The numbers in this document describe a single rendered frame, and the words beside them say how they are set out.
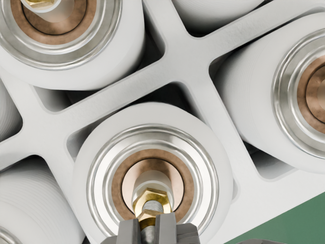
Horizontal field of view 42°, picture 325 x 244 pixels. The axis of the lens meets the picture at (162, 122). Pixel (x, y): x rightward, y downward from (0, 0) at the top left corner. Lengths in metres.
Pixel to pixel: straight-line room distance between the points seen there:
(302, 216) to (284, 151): 0.29
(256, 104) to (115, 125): 0.08
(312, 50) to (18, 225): 0.19
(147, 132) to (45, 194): 0.11
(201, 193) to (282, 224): 0.30
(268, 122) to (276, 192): 0.09
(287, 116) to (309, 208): 0.30
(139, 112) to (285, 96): 0.08
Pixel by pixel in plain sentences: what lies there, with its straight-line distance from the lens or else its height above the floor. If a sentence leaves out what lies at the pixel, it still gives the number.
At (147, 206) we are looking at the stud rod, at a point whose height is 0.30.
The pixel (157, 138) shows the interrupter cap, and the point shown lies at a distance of 0.24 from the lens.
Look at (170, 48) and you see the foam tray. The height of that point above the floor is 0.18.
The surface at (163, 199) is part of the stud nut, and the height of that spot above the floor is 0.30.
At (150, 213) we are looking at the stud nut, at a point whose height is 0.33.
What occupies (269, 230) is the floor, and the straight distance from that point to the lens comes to 0.54.
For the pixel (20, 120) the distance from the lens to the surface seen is 0.39.
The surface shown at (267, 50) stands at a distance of 0.26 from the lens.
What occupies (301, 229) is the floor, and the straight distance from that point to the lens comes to 0.55.
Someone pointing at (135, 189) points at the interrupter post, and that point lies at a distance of 0.22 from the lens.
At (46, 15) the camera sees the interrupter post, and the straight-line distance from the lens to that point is 0.23.
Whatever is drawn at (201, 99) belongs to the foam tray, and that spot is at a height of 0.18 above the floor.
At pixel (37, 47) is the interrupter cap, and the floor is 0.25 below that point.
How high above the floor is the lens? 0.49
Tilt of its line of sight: 86 degrees down
